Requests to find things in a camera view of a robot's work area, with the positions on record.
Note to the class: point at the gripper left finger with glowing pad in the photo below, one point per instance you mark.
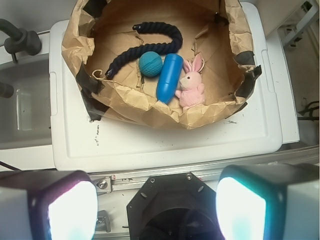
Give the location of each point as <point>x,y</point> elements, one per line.
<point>47,205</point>

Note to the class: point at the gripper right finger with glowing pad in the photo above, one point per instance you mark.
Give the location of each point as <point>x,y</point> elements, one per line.
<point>269,202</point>

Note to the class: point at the white plastic bin lid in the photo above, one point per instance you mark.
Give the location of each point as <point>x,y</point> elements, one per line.
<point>268,120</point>

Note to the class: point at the grey plastic tub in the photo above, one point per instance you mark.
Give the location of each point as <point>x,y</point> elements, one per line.
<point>25,117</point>

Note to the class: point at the pink plush bunny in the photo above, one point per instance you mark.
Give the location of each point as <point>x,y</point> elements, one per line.
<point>191,90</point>

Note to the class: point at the blue plastic capsule toy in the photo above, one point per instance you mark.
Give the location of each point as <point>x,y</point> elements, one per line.
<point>169,77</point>

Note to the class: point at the teal textured rubber ball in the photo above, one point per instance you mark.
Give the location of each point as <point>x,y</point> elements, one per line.
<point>150,64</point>

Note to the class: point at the crumpled brown paper tray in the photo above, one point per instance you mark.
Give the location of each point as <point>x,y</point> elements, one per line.
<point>105,39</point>

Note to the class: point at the aluminium frame rail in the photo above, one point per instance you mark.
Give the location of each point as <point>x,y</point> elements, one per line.
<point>107,182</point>

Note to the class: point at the black octagonal mount plate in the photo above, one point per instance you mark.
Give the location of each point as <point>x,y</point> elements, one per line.
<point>173,207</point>

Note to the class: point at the black clamp mount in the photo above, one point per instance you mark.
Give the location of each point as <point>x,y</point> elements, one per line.
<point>20,40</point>

